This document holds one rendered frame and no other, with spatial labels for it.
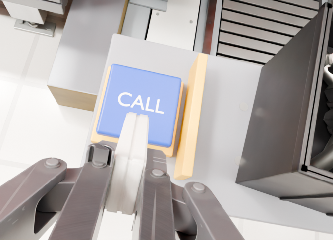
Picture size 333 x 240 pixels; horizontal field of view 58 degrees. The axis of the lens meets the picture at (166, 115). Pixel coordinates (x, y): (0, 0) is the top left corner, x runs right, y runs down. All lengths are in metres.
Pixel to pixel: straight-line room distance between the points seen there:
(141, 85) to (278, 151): 0.13
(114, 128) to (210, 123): 0.10
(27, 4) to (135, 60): 0.49
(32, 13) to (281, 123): 0.66
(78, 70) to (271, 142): 0.50
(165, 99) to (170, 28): 0.53
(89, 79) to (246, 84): 0.40
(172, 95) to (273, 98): 0.09
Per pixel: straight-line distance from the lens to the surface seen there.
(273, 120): 0.28
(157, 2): 0.83
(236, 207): 0.32
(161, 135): 0.27
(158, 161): 0.16
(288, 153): 0.23
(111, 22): 0.74
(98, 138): 0.29
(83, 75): 0.68
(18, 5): 0.80
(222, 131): 0.32
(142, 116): 0.20
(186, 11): 0.84
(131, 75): 0.29
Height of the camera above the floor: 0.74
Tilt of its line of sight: 71 degrees down
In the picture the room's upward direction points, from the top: 28 degrees clockwise
